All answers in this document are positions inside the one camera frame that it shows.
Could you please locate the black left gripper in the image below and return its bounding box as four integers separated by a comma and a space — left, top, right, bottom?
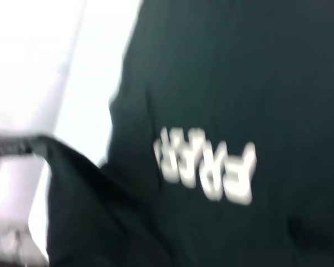
0, 133, 36, 161

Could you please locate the black shirt with FREE print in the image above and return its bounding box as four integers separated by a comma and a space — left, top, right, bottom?
35, 0, 334, 267

